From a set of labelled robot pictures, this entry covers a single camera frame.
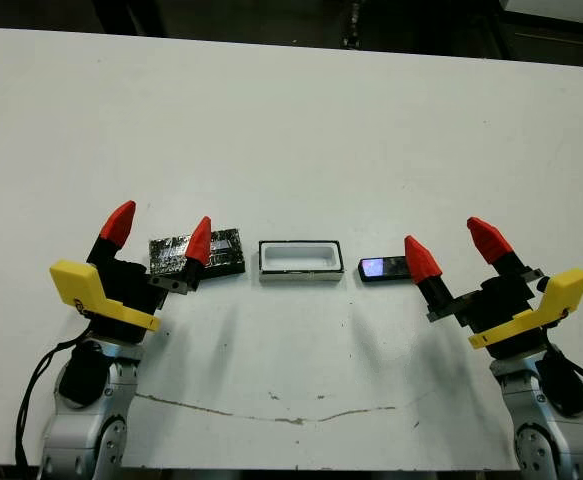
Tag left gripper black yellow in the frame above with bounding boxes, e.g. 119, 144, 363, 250
49, 199, 214, 347

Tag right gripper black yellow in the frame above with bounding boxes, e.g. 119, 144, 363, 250
403, 216, 583, 361

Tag shiny black box lid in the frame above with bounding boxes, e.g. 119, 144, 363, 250
148, 227, 248, 281

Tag black stand post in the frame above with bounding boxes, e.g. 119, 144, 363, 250
341, 0, 368, 50

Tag white open box tray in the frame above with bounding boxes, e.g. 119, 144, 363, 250
257, 238, 347, 285

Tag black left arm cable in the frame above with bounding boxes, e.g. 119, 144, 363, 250
14, 337, 95, 469

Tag white furniture panel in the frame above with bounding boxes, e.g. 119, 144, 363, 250
501, 0, 583, 14

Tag small black camera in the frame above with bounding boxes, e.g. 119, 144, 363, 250
357, 254, 415, 285

